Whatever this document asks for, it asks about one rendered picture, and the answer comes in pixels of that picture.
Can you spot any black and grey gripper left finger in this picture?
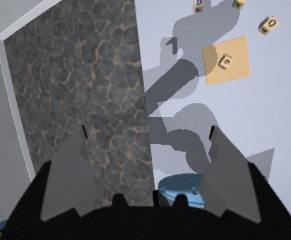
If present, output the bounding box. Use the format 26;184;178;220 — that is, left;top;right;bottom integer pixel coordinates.
0;125;100;240

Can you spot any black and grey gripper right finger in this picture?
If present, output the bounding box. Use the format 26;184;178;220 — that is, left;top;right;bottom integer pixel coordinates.
198;125;291;240

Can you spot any tan flat mat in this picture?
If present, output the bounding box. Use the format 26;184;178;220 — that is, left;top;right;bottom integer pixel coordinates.
202;35;251;85

